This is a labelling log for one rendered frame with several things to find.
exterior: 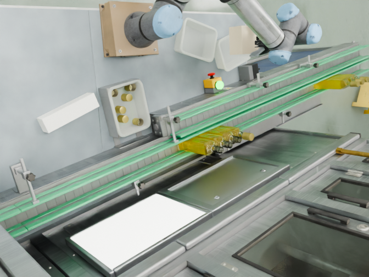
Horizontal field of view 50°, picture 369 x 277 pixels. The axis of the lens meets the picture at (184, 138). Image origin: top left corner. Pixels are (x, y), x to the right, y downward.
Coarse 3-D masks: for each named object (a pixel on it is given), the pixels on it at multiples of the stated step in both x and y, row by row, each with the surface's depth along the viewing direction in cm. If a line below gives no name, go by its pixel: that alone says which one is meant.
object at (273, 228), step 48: (288, 144) 204; (336, 144) 183; (144, 192) 179; (288, 192) 152; (336, 192) 149; (48, 240) 151; (192, 240) 128; (240, 240) 130; (288, 240) 126; (336, 240) 121
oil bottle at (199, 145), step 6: (192, 138) 180; (198, 138) 179; (180, 144) 184; (186, 144) 180; (192, 144) 177; (198, 144) 173; (204, 144) 171; (210, 144) 170; (186, 150) 182; (192, 150) 178; (198, 150) 175; (204, 150) 172; (210, 150) 170
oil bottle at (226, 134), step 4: (204, 132) 186; (208, 132) 184; (212, 132) 183; (216, 132) 181; (220, 132) 180; (224, 132) 179; (228, 132) 178; (224, 136) 177; (228, 136) 177; (228, 140) 177
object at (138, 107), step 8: (136, 80) 172; (112, 88) 165; (120, 88) 175; (136, 88) 177; (120, 96) 176; (136, 96) 179; (144, 96) 175; (112, 104) 166; (120, 104) 176; (128, 104) 179; (136, 104) 181; (144, 104) 176; (128, 112) 179; (136, 112) 182; (144, 112) 178; (128, 120) 180; (144, 120) 180; (120, 128) 178; (128, 128) 178; (136, 128) 177; (144, 128) 177
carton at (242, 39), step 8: (232, 32) 173; (240, 32) 170; (248, 32) 172; (232, 40) 174; (240, 40) 171; (248, 40) 172; (256, 40) 176; (232, 48) 175; (240, 48) 171; (248, 48) 173; (256, 48) 176
